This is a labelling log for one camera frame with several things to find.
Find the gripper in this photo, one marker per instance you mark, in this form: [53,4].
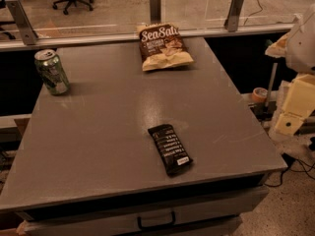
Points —
[302,46]

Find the brown sea salt chip bag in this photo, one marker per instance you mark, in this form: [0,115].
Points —
[162,46]

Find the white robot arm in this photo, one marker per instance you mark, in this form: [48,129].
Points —
[297,47]

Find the black rxbar chocolate bar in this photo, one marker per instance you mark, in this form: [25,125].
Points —
[173,154]

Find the green-topped metal pole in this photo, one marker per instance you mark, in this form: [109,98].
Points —
[272,78]

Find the green soda can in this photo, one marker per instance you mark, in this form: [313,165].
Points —
[49,67]

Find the grey drawer with black handle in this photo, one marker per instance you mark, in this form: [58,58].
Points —
[214,215]

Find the right metal rail bracket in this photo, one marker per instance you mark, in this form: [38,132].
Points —
[232,20]

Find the metal rail bracket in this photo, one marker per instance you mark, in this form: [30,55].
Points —
[28,35]
[155,11]
[232,20]

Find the middle metal rail bracket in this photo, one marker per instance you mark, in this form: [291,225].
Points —
[155,11]

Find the left metal rail bracket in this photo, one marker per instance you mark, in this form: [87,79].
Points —
[28,35]

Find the glass barrier panel with rail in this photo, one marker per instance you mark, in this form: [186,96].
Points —
[116,20]

